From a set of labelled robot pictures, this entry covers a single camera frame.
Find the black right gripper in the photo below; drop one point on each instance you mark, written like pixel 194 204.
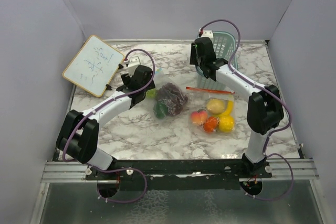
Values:
pixel 192 60

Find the dark green fake vegetable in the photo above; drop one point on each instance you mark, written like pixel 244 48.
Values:
pixel 160 110

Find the orange zip clear bag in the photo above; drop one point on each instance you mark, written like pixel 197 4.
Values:
pixel 198 100

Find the fake yellow lemon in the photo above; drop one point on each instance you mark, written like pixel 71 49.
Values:
pixel 226 123

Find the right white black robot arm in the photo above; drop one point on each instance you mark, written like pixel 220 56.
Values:
pixel 264 106

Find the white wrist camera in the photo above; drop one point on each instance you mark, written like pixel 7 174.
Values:
pixel 207 33
pixel 134 62

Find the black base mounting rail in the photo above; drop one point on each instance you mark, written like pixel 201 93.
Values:
pixel 180 174

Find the fake pink peach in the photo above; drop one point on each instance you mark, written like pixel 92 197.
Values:
pixel 199 117

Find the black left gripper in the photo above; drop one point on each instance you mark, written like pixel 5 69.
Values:
pixel 127 78

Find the green fake spiky fruit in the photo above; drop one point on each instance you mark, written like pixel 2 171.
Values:
pixel 151 94

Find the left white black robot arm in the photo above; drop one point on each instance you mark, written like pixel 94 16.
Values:
pixel 78 136

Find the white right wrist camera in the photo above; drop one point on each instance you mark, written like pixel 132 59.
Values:
pixel 207 33

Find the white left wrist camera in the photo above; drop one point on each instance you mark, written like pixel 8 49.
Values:
pixel 134 62

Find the aluminium extrusion rail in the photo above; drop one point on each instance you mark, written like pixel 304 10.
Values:
pixel 301 169

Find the fake tan pear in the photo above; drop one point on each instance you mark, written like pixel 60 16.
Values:
pixel 215 106

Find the fake yellow banana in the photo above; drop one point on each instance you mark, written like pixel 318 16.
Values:
pixel 229 108

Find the yellow framed whiteboard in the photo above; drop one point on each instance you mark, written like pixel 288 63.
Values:
pixel 94 66

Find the fake orange tomato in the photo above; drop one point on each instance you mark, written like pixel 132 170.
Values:
pixel 210 124

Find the blue zip clear bag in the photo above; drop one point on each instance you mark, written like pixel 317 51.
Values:
pixel 159 80

